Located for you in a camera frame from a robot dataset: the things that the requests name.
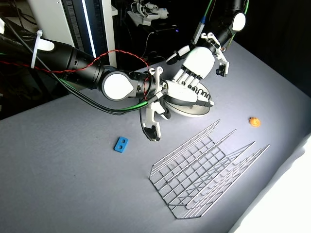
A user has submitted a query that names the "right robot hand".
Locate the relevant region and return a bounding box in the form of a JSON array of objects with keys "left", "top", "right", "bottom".
[{"left": 157, "top": 79, "right": 215, "bottom": 121}]

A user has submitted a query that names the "black box with blue light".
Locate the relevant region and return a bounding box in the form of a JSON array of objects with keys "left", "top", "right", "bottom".
[{"left": 143, "top": 24, "right": 180, "bottom": 36}]

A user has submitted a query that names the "blue block with two holes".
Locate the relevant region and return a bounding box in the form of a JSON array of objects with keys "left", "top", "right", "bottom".
[{"left": 113, "top": 136, "right": 129, "bottom": 153}]

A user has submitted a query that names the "small orange toy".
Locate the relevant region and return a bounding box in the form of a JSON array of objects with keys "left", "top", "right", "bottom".
[{"left": 248, "top": 116, "right": 261, "bottom": 128}]

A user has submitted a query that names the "spare white robot hand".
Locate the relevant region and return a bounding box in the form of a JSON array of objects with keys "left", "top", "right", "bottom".
[{"left": 126, "top": 0, "right": 170, "bottom": 27}]

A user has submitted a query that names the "white black robot column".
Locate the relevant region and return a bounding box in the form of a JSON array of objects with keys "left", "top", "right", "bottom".
[{"left": 26, "top": 0, "right": 119, "bottom": 68}]

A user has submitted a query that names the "white zip tie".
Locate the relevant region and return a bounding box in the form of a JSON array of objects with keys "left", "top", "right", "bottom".
[{"left": 30, "top": 29, "right": 55, "bottom": 70}]

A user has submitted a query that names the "thick green cable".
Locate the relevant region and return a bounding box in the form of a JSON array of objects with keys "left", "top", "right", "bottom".
[{"left": 58, "top": 75, "right": 156, "bottom": 115}]

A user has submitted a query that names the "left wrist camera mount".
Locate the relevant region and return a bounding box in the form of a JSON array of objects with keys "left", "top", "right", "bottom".
[{"left": 201, "top": 33, "right": 230, "bottom": 78}]

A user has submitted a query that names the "grey cable adapter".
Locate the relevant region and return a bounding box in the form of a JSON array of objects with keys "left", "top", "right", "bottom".
[{"left": 193, "top": 20, "right": 207, "bottom": 46}]

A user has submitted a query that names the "red twisted wire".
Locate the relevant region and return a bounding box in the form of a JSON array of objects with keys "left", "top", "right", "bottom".
[{"left": 0, "top": 50, "right": 150, "bottom": 101}]

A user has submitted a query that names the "black cable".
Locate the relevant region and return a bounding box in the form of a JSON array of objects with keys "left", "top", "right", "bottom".
[{"left": 0, "top": 14, "right": 137, "bottom": 116}]

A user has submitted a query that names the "green cable with blue plug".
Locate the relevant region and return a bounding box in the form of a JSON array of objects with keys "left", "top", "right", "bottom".
[{"left": 200, "top": 0, "right": 216, "bottom": 24}]

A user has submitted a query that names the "silver wire dish rack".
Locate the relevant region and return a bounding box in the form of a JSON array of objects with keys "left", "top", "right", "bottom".
[{"left": 148, "top": 118, "right": 271, "bottom": 220}]

